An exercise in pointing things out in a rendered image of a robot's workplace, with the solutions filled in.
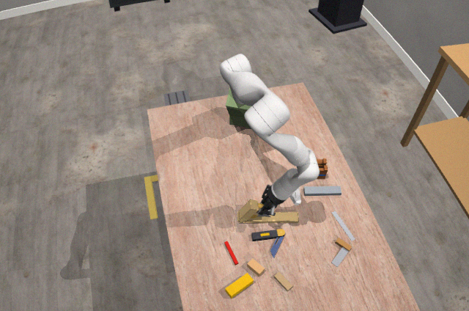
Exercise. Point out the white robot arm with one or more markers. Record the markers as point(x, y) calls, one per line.
point(264, 118)

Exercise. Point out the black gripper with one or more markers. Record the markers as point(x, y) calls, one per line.
point(271, 203)

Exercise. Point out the red rectangular bar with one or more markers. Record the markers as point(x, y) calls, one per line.
point(231, 252)

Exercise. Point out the yellow rectangular block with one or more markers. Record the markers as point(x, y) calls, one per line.
point(239, 285)

